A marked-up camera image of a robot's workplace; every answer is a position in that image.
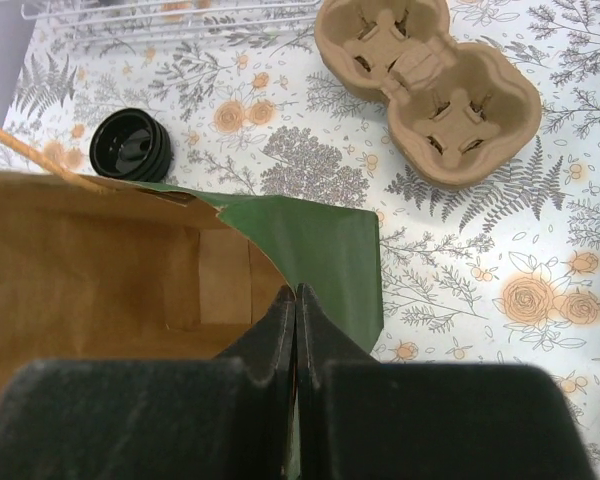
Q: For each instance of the floral table mat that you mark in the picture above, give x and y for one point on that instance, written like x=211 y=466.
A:
x=505 y=271

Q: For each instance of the white wire dish rack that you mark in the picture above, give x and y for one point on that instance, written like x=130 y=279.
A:
x=100 y=23

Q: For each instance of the stacked black lids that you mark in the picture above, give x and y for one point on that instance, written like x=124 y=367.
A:
x=130 y=145

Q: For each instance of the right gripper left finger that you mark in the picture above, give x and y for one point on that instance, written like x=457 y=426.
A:
x=224 y=418

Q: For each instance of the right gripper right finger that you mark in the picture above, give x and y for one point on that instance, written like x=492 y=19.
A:
x=363 y=419

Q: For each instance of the cardboard cup carrier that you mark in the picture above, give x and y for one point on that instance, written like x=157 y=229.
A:
x=456 y=111

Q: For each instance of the green paper bag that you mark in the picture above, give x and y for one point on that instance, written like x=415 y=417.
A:
x=95 y=269

